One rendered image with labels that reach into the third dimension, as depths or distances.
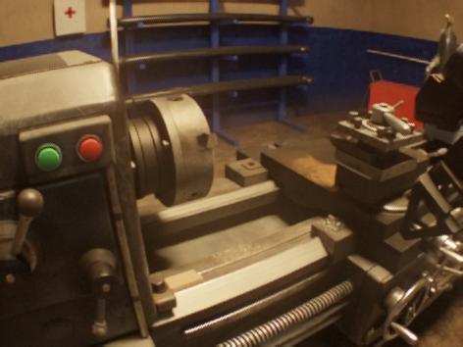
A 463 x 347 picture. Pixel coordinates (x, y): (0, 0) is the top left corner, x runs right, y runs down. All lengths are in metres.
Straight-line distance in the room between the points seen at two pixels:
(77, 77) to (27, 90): 0.07
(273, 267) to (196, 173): 0.30
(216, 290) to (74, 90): 0.52
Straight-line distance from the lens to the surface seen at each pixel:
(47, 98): 0.49
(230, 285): 0.80
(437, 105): 0.39
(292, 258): 0.88
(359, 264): 0.97
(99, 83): 0.50
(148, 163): 0.72
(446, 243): 1.00
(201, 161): 0.72
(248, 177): 1.20
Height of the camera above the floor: 1.39
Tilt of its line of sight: 25 degrees down
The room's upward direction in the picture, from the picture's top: straight up
